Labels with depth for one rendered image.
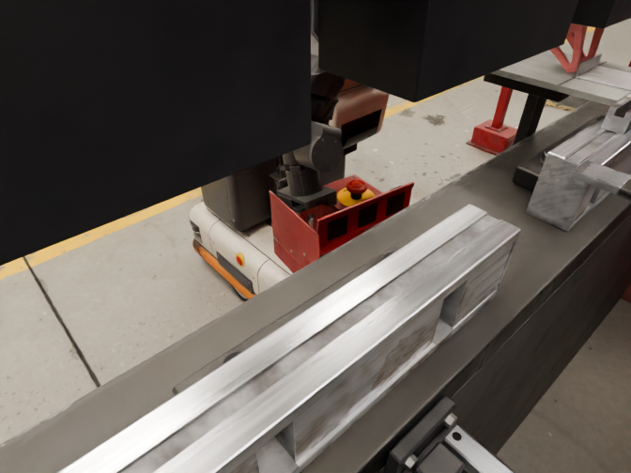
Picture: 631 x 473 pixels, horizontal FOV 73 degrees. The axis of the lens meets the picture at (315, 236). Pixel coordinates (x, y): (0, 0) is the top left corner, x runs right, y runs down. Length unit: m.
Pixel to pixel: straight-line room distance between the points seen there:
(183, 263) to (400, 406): 1.58
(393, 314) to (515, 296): 0.22
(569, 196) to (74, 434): 0.60
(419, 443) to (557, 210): 0.37
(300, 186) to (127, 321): 1.15
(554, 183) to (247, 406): 0.48
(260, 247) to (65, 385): 0.76
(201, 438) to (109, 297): 1.60
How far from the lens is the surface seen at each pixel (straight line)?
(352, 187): 0.79
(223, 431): 0.29
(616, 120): 0.73
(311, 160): 0.65
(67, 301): 1.93
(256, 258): 1.45
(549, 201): 0.65
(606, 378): 1.74
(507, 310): 0.51
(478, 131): 2.87
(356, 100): 1.20
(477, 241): 0.43
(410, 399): 0.42
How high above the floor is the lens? 1.22
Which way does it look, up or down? 38 degrees down
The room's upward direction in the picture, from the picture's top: straight up
